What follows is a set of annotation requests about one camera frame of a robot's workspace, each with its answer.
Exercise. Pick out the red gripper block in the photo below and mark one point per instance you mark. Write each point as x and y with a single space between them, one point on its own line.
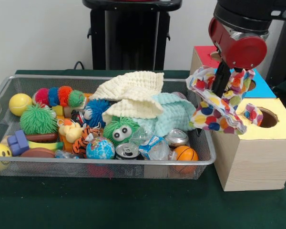
240 50

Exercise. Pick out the colourful polka dot cloth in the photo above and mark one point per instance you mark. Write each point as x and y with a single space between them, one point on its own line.
214 112
253 114

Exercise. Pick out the mint green cloth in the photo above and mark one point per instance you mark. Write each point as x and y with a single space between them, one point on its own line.
174 117

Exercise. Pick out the cream yellow cloth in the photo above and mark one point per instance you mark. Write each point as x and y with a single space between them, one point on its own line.
133 93

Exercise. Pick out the multicolour fuzzy caterpillar toy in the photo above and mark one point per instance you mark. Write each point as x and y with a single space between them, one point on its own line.
59 96

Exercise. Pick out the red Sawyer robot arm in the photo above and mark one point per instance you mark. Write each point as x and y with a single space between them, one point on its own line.
248 14

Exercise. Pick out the wooden box with three holes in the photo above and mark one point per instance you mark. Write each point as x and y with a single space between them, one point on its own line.
250 157

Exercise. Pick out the clear mesh bin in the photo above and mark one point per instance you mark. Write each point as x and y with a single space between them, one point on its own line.
133 169

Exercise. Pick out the black stand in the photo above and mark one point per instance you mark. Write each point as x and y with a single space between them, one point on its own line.
281 57

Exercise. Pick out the small orange basketball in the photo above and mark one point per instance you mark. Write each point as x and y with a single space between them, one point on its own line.
186 153

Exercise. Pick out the green fuzzy toy with eyes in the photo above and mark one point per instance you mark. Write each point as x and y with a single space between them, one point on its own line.
120 130

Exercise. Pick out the blue spiky ball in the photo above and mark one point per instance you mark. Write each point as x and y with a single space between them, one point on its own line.
97 110

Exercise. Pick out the globe print ball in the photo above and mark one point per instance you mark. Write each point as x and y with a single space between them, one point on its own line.
99 149

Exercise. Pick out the tiger plush toy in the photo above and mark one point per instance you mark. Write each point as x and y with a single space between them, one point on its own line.
86 138

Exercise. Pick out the green spiky ball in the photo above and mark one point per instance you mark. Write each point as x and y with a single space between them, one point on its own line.
38 119

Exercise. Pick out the plain yellow ball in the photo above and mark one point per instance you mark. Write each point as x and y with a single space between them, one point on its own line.
20 104

